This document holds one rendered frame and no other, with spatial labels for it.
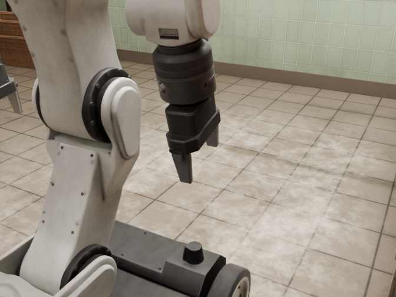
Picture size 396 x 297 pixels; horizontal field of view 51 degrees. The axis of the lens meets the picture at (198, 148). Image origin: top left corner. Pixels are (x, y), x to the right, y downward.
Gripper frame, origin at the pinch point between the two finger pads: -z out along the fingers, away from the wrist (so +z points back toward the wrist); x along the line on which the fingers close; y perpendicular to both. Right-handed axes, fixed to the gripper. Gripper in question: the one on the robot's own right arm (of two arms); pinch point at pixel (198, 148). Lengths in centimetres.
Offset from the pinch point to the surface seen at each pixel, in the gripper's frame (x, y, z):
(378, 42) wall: 226, -11, -71
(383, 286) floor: 35, -33, -68
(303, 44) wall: 228, 38, -75
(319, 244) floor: 46, -12, -69
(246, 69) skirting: 224, 80, -95
